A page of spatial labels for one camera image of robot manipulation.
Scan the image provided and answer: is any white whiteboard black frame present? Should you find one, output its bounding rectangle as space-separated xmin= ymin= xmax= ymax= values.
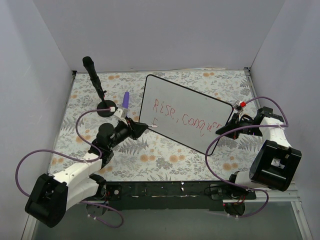
xmin=139 ymin=74 xmax=234 ymax=156

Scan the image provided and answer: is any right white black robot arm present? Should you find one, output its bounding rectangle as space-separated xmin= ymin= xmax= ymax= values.
xmin=216 ymin=106 xmax=302 ymax=199

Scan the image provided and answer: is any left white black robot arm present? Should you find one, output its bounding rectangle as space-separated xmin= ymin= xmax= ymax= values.
xmin=24 ymin=117 xmax=149 ymax=228

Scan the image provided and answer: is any purple microphone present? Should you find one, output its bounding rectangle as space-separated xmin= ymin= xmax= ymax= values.
xmin=122 ymin=91 xmax=130 ymax=109

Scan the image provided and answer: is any black round microphone stand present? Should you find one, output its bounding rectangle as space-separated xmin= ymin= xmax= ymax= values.
xmin=93 ymin=83 xmax=116 ymax=118

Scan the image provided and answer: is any black microphone on stand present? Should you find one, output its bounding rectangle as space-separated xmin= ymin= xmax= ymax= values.
xmin=82 ymin=56 xmax=101 ymax=88

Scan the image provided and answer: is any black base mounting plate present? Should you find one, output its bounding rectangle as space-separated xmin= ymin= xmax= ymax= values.
xmin=77 ymin=180 xmax=257 ymax=212

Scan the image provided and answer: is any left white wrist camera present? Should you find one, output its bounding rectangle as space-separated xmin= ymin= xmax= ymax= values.
xmin=109 ymin=106 xmax=128 ymax=123

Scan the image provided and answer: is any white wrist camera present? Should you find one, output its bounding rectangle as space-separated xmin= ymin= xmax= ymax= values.
xmin=109 ymin=106 xmax=128 ymax=123
xmin=232 ymin=100 xmax=247 ymax=113

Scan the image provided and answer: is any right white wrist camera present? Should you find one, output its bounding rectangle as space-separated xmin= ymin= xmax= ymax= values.
xmin=232 ymin=100 xmax=247 ymax=113

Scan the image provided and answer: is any aluminium frame rail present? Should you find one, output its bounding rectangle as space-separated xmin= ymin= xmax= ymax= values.
xmin=31 ymin=181 xmax=302 ymax=204

